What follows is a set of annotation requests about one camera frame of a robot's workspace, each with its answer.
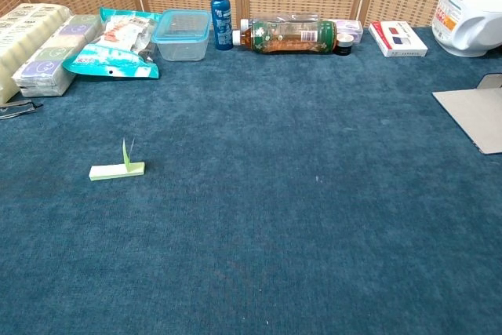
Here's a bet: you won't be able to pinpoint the light green block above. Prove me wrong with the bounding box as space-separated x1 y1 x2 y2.
89 162 146 182

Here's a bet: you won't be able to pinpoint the blue felt table cover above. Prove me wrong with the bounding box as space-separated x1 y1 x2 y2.
0 27 502 335

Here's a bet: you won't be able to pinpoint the tea bottle green label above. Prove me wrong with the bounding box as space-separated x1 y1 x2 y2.
231 19 338 55

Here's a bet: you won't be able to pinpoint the clear container blue rim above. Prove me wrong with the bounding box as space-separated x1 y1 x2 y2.
151 9 213 62

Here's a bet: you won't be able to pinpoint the blue spray bottle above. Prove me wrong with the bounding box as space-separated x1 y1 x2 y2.
210 0 235 52

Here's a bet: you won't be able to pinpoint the small black jar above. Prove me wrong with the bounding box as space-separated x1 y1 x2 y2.
334 32 355 56

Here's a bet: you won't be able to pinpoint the teal snack bag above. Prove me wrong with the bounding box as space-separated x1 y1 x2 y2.
61 6 162 80

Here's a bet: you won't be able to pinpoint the white box red blue print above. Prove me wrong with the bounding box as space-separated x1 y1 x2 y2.
368 20 428 58

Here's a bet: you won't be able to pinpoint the pastel tissue packet bundle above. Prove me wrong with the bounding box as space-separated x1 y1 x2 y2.
12 14 104 97

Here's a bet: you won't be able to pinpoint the black eyeglasses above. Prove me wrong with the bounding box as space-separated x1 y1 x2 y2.
0 100 44 120

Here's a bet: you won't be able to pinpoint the cream tissue pack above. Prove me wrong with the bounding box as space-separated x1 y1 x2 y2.
0 3 74 104

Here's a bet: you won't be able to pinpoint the white detergent jug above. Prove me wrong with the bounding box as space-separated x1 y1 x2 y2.
431 0 502 58

